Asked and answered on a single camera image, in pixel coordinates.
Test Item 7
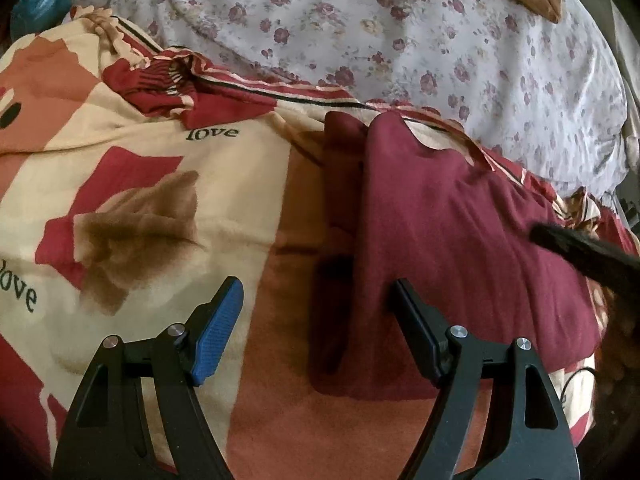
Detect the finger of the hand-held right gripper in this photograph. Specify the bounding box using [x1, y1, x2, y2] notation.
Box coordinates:
[529, 223, 640, 302]

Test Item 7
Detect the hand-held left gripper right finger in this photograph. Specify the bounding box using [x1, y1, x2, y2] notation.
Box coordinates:
[390, 278, 582, 480]

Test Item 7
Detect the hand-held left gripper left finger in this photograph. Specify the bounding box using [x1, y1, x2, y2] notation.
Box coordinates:
[51, 276, 245, 480]

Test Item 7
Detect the maroon garment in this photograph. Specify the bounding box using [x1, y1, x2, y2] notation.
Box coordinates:
[310, 109, 602, 397]

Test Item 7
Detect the cream and red printed blanket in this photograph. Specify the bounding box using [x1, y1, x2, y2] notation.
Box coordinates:
[0, 4, 640, 480]

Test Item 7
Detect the white floral bedsheet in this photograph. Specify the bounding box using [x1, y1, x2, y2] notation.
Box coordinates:
[69, 0, 632, 202]

